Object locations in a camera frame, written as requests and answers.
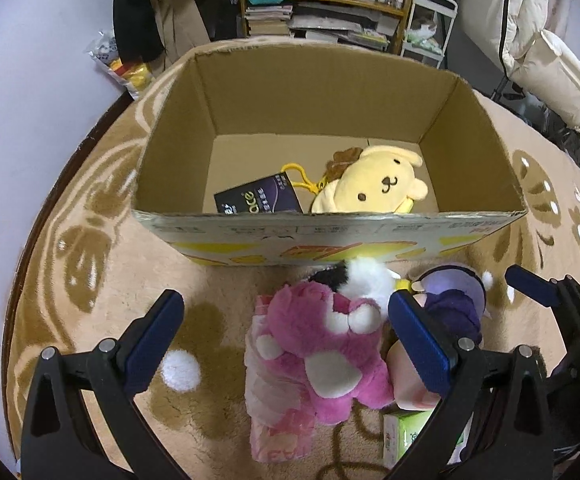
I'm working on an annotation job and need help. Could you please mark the purple haired doll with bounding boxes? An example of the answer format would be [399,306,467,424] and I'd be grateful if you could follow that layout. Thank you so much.
[410,262,493,346]

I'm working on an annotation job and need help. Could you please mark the beige floral blanket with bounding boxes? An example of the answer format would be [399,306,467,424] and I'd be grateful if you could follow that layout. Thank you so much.
[0,42,580,480]

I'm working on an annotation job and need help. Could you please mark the white metal cart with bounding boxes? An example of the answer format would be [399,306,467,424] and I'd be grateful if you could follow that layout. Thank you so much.
[401,0,458,68]

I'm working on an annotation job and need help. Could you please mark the pink bear plush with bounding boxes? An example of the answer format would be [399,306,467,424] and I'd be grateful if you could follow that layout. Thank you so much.
[255,282,395,426]

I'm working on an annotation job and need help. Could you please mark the black and white plush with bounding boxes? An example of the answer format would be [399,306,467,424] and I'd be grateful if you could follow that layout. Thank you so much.
[310,257,401,311]

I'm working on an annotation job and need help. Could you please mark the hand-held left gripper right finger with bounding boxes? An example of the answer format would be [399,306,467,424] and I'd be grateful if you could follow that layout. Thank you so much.
[389,290,555,480]

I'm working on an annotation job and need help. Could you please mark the stack of books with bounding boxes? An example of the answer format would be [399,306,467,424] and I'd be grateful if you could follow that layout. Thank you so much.
[244,4,293,37]

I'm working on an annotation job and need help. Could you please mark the black hanging garment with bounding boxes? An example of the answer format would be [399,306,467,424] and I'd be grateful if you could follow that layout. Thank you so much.
[112,0,165,61]

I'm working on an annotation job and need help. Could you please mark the pink roll cake plush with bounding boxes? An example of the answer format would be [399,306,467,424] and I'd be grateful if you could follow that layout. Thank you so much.
[387,340,443,411]

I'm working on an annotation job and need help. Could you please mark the beige hanging trousers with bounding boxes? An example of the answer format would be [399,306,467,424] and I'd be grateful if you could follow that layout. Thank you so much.
[150,0,211,58]

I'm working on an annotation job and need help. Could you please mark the green tissue box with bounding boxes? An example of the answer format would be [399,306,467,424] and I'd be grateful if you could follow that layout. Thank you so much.
[382,407,473,466]

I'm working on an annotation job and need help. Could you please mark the clear plastic bag of toys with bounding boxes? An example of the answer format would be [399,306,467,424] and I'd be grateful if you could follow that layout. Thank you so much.
[86,30,153,101]

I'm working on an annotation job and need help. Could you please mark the dark hanging garment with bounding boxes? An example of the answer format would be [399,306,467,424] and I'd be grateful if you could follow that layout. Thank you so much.
[190,0,245,41]

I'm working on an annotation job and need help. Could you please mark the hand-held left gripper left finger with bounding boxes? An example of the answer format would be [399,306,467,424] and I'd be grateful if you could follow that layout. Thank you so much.
[20,289,185,480]

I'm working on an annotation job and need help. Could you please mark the dark purple tissue packet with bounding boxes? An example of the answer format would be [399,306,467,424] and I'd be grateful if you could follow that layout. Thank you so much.
[214,172,305,215]

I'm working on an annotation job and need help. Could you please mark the pile of books and cardboard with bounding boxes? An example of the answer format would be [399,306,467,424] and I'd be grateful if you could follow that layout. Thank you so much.
[290,1,401,51]

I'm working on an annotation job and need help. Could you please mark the cream padded armchair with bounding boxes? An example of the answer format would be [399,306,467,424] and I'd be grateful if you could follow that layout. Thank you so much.
[512,30,580,132]

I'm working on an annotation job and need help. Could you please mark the yellow dog plush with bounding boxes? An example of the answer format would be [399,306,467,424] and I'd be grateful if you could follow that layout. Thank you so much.
[311,145,429,215]

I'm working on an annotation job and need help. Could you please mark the pink plastic packet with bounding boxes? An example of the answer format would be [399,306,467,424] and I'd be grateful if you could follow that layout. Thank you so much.
[244,295,321,466]

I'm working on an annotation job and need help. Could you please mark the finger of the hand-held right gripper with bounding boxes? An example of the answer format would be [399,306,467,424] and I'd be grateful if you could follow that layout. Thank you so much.
[504,265,580,356]

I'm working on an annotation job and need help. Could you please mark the brown cardboard box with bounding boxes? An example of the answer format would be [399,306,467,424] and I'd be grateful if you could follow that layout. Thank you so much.
[131,40,528,268]

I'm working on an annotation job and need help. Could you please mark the white cat plush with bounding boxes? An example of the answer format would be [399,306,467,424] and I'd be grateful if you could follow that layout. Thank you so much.
[409,17,440,42]

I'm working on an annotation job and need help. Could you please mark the white folded mattress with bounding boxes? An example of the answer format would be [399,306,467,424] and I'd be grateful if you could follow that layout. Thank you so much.
[457,0,555,73]

